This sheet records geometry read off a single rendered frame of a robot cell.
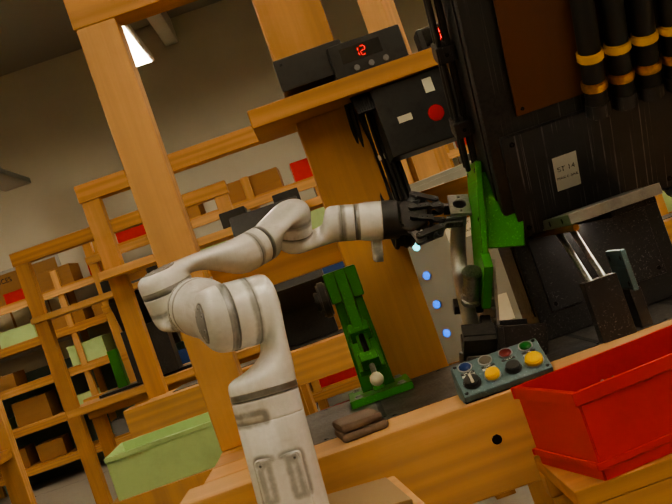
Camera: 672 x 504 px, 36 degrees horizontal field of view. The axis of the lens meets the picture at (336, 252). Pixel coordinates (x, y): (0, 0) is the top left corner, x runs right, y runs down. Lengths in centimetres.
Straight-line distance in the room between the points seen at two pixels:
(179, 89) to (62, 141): 149
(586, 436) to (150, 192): 121
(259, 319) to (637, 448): 52
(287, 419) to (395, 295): 92
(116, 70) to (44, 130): 1016
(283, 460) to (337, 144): 104
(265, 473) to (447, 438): 40
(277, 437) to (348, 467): 32
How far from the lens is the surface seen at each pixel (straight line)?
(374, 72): 214
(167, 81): 1226
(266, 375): 134
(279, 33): 229
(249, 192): 886
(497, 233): 189
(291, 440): 135
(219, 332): 133
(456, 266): 202
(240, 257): 184
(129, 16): 237
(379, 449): 164
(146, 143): 227
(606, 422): 138
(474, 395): 165
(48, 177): 1238
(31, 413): 1182
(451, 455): 165
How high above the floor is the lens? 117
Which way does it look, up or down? 1 degrees up
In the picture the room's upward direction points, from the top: 19 degrees counter-clockwise
